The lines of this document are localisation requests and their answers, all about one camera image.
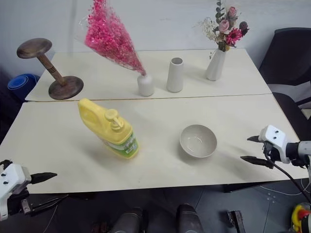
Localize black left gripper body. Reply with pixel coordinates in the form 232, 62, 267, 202
8, 183, 33, 216

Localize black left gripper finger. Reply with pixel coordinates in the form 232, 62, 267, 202
30, 172, 58, 185
30, 193, 70, 216

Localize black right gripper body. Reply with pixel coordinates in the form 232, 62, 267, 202
261, 141, 280, 164

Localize yellow detergent bottle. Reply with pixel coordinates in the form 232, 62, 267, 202
77, 98, 139, 160

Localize grey ceramic bowl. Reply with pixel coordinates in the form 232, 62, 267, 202
179, 124, 217, 159

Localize yellow and red device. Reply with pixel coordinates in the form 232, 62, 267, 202
291, 203, 311, 233

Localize white ribbed tapered vase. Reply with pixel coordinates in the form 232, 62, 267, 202
206, 48, 226, 81

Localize dark rounded shape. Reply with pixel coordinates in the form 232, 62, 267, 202
109, 207, 149, 233
175, 203, 204, 233

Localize black office chair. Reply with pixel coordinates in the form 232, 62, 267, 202
258, 27, 311, 144

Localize blue rolled mat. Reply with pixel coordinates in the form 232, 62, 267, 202
7, 74, 41, 100

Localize tall white cylinder vase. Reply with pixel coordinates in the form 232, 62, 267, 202
166, 57, 184, 93

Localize mixed dried flower bouquet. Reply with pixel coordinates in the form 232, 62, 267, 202
194, 0, 250, 60

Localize dark wooden hat stand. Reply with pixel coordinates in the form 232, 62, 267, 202
16, 38, 85, 100

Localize short white round vase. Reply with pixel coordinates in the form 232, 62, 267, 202
137, 73, 155, 97

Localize pink dried flower bouquet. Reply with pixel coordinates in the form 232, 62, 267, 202
77, 0, 146, 76

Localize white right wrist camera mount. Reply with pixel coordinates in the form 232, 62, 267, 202
258, 125, 292, 164

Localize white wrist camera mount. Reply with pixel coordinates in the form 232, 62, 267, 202
0, 163, 32, 220
258, 125, 292, 164

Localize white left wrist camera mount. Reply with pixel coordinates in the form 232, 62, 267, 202
0, 163, 32, 220

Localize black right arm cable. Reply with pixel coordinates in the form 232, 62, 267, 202
264, 143, 311, 203

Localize white floor cable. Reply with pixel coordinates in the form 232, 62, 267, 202
257, 178, 311, 196

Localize rusty metal bracket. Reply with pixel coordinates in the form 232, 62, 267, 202
226, 210, 246, 233

